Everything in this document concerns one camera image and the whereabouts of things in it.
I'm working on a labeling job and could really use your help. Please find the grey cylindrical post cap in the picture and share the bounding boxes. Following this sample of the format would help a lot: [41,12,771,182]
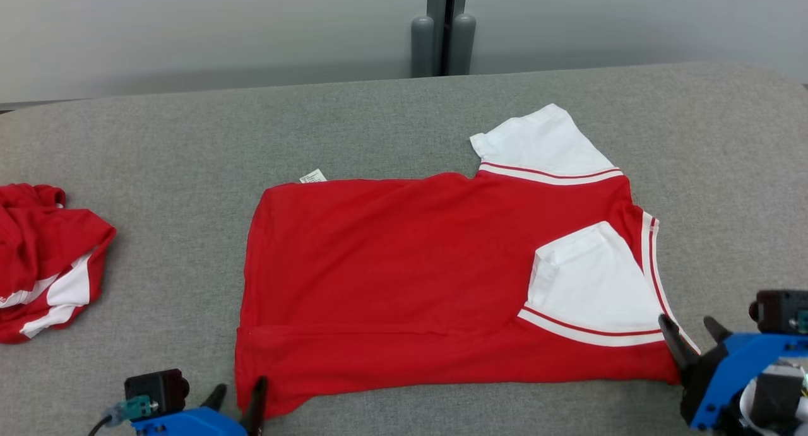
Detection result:
[449,13,477,76]
[411,16,436,78]

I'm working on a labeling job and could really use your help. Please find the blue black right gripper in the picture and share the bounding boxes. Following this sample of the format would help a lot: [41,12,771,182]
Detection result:
[658,314,808,432]

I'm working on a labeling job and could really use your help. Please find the red shorts with white stripes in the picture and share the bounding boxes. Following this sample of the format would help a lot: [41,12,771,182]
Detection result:
[0,183,117,345]

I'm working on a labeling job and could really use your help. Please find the red white jersey shirt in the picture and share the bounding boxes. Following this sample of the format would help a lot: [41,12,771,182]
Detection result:
[234,103,701,419]

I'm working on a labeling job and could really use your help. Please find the grey partition post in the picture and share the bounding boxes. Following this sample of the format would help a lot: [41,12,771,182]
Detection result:
[427,0,469,77]

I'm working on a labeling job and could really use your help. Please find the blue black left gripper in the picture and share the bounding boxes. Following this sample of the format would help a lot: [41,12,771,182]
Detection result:
[131,376,269,436]

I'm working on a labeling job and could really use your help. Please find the left camera cable teal plug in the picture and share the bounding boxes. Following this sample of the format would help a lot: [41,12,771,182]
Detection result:
[87,395,159,436]

